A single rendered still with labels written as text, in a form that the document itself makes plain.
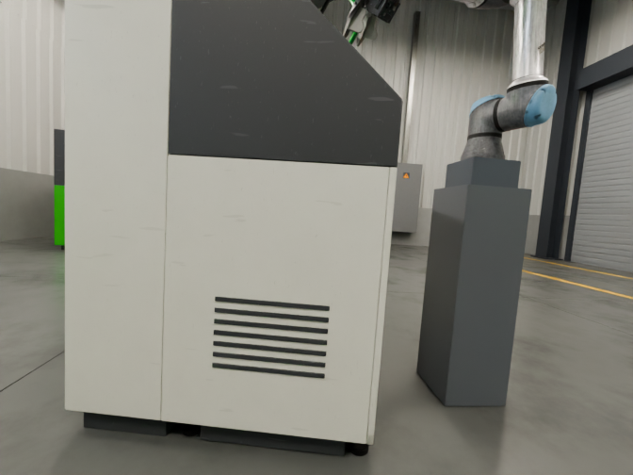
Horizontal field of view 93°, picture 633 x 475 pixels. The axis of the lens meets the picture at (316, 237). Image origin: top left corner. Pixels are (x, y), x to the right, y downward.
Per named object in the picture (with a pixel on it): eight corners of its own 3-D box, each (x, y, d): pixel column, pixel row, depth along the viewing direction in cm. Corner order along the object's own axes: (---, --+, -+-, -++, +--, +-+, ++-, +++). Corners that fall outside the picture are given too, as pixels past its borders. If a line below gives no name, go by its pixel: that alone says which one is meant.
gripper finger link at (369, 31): (366, 54, 93) (379, 21, 86) (354, 43, 95) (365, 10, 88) (373, 53, 95) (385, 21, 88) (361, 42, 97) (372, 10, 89)
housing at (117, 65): (159, 445, 83) (175, -152, 71) (62, 434, 84) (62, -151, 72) (270, 301, 222) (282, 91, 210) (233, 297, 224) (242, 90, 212)
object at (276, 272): (371, 471, 79) (397, 167, 72) (158, 446, 82) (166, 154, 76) (354, 351, 149) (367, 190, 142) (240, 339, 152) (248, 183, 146)
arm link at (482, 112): (478, 141, 122) (482, 107, 121) (513, 135, 110) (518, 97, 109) (460, 136, 116) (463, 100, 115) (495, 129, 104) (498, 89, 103)
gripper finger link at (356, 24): (348, 43, 85) (372, 12, 82) (336, 32, 87) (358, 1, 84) (352, 49, 88) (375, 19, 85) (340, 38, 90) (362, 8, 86)
